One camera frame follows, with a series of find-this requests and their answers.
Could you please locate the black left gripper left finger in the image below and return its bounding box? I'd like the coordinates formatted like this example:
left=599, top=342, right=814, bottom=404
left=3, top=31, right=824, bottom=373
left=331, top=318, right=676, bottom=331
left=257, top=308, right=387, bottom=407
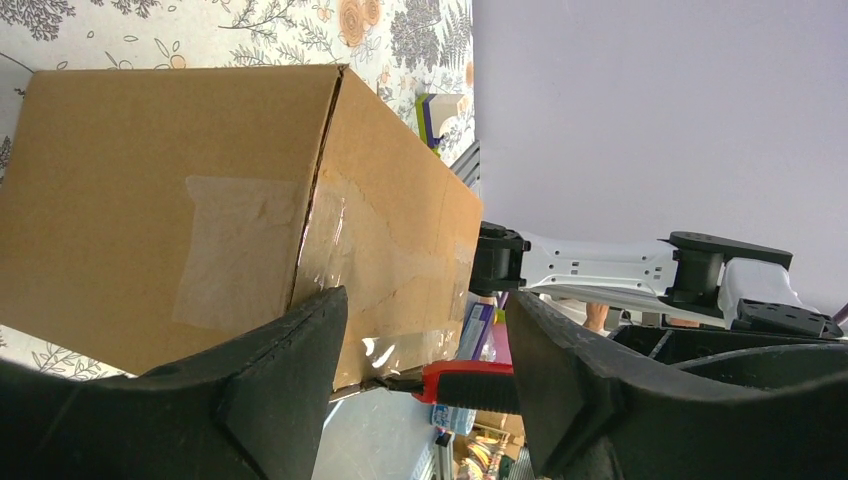
left=1, top=287, right=348, bottom=479

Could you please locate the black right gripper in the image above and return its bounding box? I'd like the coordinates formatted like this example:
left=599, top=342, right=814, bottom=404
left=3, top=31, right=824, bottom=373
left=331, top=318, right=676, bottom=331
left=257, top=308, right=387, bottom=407
left=609, top=325, right=847, bottom=390

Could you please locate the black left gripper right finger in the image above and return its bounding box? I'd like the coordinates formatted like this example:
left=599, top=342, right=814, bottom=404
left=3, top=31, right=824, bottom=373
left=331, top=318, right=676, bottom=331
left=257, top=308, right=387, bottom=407
left=506, top=292, right=847, bottom=479

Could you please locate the red black utility knife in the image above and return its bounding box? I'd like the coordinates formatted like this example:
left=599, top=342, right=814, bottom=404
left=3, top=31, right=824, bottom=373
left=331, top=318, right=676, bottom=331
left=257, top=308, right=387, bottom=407
left=360, top=359, right=521, bottom=415

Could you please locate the brown cardboard express box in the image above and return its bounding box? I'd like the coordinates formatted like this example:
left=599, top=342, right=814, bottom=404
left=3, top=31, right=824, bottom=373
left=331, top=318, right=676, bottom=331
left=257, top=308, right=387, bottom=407
left=1, top=65, right=482, bottom=388

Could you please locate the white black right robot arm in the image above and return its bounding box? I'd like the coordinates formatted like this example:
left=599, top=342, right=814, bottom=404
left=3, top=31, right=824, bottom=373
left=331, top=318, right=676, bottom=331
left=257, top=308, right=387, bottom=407
left=470, top=222, right=847, bottom=398

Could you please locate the green purple toy block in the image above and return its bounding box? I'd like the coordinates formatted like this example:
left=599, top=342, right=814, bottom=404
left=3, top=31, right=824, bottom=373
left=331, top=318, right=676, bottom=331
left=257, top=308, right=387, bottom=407
left=414, top=93, right=464, bottom=155

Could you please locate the floral patterned table mat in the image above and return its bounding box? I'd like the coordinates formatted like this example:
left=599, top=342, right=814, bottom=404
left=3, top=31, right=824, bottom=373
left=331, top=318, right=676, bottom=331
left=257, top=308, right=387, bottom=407
left=1, top=1, right=473, bottom=381

